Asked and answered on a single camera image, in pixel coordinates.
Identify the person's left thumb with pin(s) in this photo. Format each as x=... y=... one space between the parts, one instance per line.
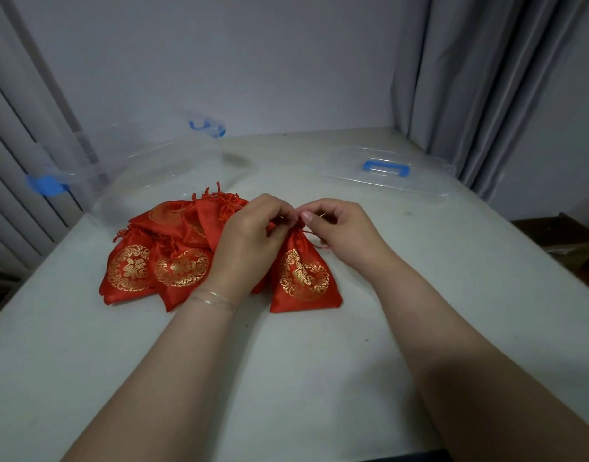
x=281 y=229

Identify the brown wooden furniture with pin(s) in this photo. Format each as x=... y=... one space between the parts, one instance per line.
x=559 y=240

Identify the person's left forearm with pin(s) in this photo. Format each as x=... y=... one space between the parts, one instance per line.
x=169 y=380

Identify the person's right hand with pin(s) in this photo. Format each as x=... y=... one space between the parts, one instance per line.
x=345 y=235

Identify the person's left hand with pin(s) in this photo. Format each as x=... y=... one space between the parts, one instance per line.
x=246 y=245

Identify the clear storage box blue latches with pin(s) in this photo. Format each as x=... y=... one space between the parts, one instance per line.
x=145 y=168

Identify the person's right thumb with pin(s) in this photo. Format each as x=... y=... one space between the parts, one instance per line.
x=313 y=224

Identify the grey curtain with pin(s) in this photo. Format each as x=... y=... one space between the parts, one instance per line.
x=472 y=91
x=20 y=139

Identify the person's right forearm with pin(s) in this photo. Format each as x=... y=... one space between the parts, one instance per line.
x=467 y=370

